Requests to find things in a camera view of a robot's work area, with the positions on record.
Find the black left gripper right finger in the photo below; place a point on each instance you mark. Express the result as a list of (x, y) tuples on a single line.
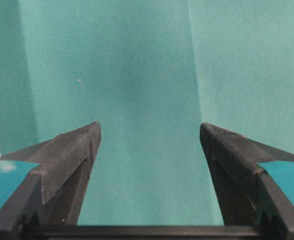
[(247, 193)]

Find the green table cloth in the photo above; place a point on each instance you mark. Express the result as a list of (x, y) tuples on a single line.
[(150, 72)]

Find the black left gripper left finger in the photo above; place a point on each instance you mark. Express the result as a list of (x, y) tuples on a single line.
[(45, 184)]

